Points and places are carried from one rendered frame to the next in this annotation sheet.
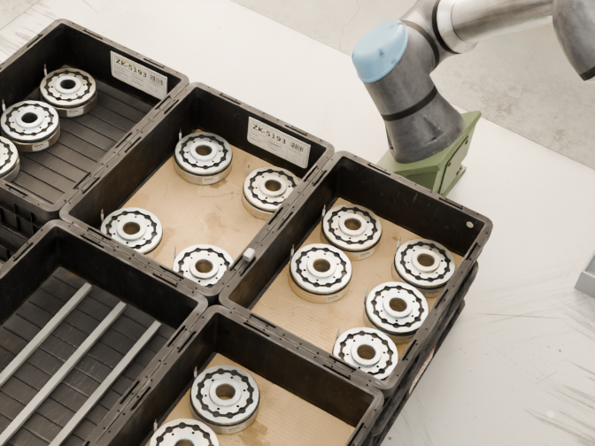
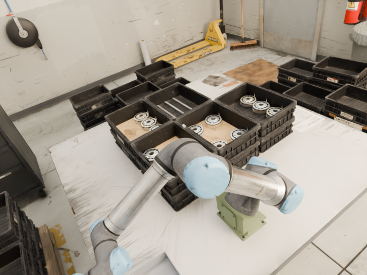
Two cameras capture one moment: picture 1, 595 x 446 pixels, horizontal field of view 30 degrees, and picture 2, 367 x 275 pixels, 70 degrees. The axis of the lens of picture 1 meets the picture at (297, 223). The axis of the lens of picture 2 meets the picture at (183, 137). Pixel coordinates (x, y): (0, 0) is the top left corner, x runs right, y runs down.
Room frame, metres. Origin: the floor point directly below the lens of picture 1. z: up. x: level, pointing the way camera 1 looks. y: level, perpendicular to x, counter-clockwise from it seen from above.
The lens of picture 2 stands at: (1.82, -0.90, 1.79)
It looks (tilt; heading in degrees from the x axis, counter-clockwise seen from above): 37 degrees down; 128
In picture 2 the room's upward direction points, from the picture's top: 12 degrees counter-clockwise
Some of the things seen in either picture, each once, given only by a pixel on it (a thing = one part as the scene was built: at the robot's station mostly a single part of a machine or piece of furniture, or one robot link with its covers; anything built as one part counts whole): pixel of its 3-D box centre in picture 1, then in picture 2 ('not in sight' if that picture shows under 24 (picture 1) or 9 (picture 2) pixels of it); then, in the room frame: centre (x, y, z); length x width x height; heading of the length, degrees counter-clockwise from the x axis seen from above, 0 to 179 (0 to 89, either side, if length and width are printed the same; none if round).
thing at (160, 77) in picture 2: not in sight; (158, 85); (-0.16, 1.35, 0.37); 0.40 x 0.30 x 0.45; 65
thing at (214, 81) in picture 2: not in sight; (213, 79); (0.79, 1.03, 0.71); 0.22 x 0.19 x 0.01; 155
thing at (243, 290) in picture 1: (356, 283); (173, 156); (1.12, -0.11, 0.87); 0.40 x 0.30 x 0.11; 156
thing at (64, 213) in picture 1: (202, 184); (215, 123); (1.24, 0.17, 0.92); 0.40 x 0.30 x 0.02; 156
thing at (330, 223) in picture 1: (351, 226); not in sight; (1.24, -0.09, 0.86); 0.10 x 0.10 x 0.01
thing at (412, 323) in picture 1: (397, 307); not in sight; (1.08, -0.18, 0.86); 0.10 x 0.10 x 0.01
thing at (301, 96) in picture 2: not in sight; (309, 110); (1.57, 1.36, 0.31); 0.40 x 0.30 x 0.34; 155
